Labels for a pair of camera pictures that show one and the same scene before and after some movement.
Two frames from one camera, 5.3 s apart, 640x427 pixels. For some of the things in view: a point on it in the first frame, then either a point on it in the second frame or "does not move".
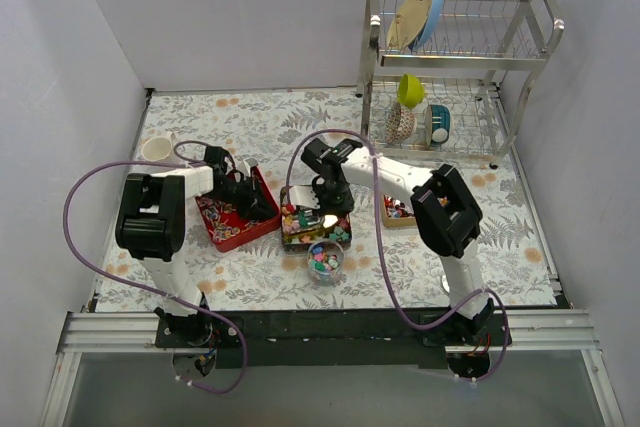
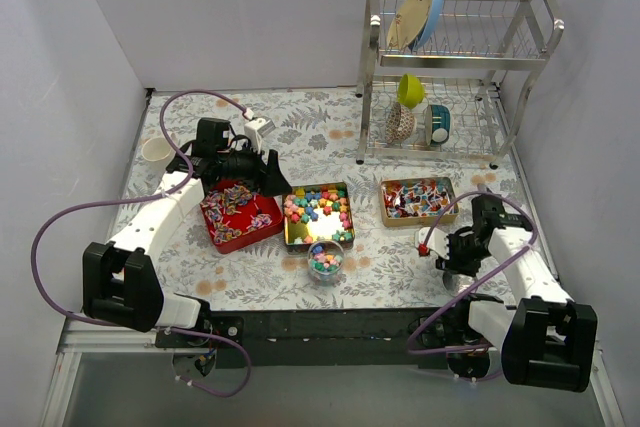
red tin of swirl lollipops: [227, 228] does not move
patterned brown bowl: [400, 124] does not move
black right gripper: [334, 199] to [455, 255]
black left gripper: [251, 195] to [265, 173]
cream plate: [409, 19] does not move
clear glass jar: [325, 262] does not move
